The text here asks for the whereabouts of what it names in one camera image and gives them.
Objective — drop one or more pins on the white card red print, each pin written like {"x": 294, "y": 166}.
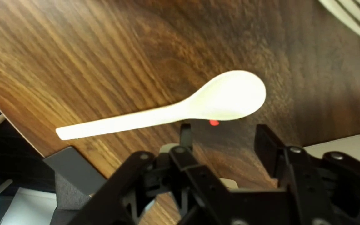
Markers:
{"x": 347, "y": 150}

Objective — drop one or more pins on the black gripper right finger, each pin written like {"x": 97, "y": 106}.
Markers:
{"x": 309, "y": 182}

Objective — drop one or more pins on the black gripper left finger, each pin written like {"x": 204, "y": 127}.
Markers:
{"x": 188, "y": 175}

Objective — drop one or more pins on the white plastic spoon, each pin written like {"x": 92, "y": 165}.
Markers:
{"x": 230, "y": 97}

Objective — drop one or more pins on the red cereal piece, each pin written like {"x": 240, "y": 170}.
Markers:
{"x": 214, "y": 122}

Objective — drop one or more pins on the grey mount block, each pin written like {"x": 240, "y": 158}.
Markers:
{"x": 74, "y": 175}

